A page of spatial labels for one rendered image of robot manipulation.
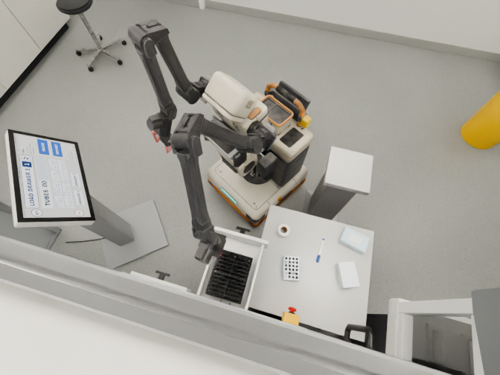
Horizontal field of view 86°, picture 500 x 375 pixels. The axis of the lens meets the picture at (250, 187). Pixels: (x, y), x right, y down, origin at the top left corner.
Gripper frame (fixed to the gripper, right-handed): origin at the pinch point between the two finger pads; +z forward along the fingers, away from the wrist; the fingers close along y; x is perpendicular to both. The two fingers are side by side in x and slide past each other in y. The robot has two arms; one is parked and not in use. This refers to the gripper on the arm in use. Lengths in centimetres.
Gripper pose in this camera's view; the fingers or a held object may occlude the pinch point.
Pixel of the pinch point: (219, 248)
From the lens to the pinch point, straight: 133.1
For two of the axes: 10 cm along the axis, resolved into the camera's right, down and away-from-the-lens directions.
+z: 0.4, 4.1, 9.1
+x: -9.5, -2.6, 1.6
